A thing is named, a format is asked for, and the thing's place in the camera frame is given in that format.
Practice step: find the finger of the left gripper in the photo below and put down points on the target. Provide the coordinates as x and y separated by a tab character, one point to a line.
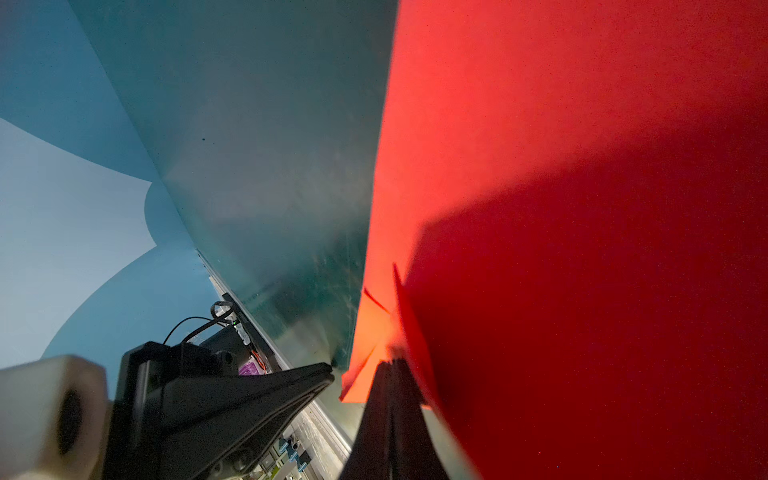
240	414

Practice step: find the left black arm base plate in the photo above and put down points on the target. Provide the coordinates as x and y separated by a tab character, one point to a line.
258	341

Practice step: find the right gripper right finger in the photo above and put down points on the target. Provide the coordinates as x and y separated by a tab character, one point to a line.
414	456

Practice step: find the purple blue glass vase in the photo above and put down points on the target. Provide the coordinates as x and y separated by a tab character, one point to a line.
250	368

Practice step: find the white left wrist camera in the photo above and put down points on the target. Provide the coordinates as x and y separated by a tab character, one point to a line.
53	418

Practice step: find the red square paper sheet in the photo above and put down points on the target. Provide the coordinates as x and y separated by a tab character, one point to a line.
568	236

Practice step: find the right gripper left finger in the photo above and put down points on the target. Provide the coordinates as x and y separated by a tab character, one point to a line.
369	458

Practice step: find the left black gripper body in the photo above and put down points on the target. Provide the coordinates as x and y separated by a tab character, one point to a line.
132	450

